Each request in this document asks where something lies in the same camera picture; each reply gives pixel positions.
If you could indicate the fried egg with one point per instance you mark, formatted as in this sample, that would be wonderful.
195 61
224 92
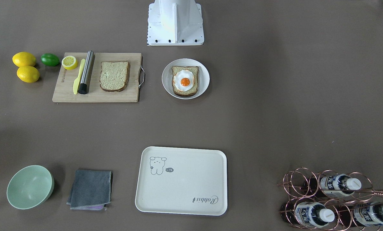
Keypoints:
183 80

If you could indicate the white round plate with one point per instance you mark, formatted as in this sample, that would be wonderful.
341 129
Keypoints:
203 75

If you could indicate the bread slice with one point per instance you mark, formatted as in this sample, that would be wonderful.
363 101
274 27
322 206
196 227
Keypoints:
195 71
114 76

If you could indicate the bread slice top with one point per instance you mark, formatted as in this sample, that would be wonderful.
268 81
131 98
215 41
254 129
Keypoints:
114 76

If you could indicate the cream rabbit tray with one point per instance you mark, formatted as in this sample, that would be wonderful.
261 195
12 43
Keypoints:
182 181

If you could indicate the steel cylinder muddler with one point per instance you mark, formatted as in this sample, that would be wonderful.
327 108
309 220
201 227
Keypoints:
83 87

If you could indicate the yellow plastic knife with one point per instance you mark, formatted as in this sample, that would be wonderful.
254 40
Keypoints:
76 82

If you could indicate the grey folded cloth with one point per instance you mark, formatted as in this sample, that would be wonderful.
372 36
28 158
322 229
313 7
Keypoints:
91 190

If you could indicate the bamboo cutting board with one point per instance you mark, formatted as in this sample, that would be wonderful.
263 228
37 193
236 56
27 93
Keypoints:
63 91

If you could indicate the half cut lemon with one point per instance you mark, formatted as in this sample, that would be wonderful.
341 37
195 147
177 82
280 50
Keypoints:
69 62

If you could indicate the green lime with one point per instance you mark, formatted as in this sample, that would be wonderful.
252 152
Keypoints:
50 60

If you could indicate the lower bottle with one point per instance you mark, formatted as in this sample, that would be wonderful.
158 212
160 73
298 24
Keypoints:
361 215
307 214

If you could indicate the upper bottle in rack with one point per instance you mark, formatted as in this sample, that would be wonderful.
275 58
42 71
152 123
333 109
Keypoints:
331 187

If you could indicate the lower whole yellow lemon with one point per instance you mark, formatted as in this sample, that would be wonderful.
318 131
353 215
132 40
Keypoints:
28 74

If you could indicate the whole yellow lemon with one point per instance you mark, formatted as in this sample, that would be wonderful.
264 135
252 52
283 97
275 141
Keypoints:
28 74
22 59

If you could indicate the mint green bowl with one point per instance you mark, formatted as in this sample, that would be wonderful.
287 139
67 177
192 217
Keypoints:
30 187

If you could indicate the upper whole yellow lemon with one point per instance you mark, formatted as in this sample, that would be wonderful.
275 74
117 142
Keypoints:
22 59

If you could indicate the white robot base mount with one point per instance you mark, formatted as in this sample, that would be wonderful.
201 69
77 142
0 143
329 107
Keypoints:
175 23

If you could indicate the copper wire bottle rack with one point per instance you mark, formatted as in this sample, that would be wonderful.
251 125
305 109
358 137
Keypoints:
293 181

